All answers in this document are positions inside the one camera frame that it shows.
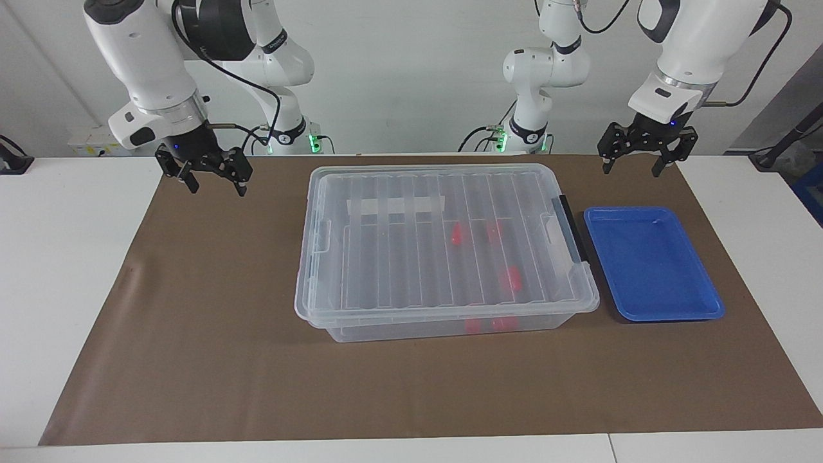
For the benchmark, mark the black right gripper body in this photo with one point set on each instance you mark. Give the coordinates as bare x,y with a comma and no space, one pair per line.
193,151

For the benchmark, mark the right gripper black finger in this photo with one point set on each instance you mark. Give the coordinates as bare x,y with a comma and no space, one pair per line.
240,185
191,182

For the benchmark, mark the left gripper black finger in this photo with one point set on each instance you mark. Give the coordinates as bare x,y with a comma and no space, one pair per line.
607,164
662,166

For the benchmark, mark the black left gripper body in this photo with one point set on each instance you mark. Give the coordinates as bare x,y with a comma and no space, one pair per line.
649,136

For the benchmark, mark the red block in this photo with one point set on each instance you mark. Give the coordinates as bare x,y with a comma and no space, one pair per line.
474,326
456,233
512,278
505,323
494,231

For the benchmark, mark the clear ribbed plastic lid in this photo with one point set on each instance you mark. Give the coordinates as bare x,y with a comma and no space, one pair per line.
398,263

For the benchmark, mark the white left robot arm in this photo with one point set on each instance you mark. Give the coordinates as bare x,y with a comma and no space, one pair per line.
694,45

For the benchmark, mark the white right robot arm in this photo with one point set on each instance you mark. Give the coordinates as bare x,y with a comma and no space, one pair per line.
141,58

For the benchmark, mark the blue plastic tray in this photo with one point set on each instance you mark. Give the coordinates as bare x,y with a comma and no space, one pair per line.
649,263

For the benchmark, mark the clear plastic storage box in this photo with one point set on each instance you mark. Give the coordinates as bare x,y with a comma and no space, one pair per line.
398,332

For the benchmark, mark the white power strip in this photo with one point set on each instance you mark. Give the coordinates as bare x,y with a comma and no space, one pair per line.
96,141

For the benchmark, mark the black stand pole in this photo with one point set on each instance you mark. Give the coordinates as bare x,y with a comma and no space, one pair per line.
787,141

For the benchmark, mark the blue crate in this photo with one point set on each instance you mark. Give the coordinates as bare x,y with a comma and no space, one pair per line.
811,193

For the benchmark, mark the brown paper table mat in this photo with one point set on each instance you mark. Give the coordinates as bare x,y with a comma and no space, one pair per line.
193,334

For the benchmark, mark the black clamp bracket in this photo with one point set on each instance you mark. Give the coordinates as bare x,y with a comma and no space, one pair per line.
13,161

